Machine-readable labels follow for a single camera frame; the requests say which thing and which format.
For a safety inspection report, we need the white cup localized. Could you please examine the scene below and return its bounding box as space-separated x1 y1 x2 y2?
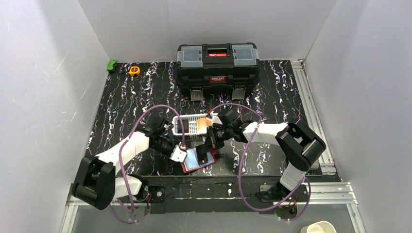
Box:
300 221 336 233

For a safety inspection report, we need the aluminium rail frame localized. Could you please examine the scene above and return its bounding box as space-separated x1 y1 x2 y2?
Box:
61 60 365 233

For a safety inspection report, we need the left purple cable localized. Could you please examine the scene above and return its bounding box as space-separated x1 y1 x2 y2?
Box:
109 104 187 224

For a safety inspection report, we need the black VIP card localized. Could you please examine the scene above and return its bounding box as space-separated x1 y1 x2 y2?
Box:
197 152 211 166

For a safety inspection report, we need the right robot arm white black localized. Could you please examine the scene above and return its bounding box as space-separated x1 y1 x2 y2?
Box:
200 109 326 192

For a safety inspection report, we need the black plastic toolbox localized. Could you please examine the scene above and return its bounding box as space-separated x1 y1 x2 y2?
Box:
175 42 260 101

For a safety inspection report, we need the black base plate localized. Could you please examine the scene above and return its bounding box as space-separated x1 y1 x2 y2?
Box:
112 175 291 215

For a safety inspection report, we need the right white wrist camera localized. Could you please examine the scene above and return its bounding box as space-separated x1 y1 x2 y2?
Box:
205 112 223 128

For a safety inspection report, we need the orange tape measure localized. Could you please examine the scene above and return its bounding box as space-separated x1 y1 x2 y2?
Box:
128 66 140 76

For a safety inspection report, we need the red leather card holder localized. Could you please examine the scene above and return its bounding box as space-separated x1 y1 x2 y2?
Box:
181 145 218 173

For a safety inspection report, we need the white plastic basket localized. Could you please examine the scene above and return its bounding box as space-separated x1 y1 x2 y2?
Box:
172 114 207 136

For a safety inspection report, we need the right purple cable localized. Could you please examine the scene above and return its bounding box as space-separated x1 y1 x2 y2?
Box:
209 102 312 222

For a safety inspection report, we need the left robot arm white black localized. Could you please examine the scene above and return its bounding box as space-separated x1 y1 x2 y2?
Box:
71 118 187 210

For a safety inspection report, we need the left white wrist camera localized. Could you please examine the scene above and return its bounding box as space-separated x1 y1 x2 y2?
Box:
170 144 187 163

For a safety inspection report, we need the purple cable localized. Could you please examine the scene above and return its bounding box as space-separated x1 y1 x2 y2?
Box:
109 104 187 224
209 102 312 222

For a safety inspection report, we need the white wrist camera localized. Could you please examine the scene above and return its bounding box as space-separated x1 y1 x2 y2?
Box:
170 144 187 163
205 112 223 128

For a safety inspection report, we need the green small object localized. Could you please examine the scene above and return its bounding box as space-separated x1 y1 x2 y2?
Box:
106 60 117 73

